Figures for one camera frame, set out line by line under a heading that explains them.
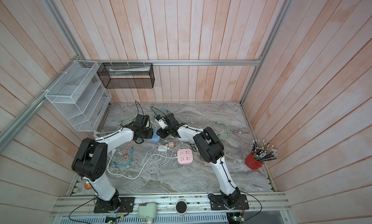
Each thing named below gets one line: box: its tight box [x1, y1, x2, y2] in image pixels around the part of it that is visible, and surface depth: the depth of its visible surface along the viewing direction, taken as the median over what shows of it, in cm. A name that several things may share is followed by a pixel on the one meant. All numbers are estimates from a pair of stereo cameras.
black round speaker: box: [174, 199, 188, 216], surface depth 70 cm
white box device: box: [137, 202, 157, 224], surface depth 70 cm
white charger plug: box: [157, 145, 168, 152], surface depth 94 cm
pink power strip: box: [176, 148, 194, 165], surface depth 90 cm
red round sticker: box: [84, 183, 93, 190], surface depth 81 cm
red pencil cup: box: [245, 139, 279, 171], surface depth 79 cm
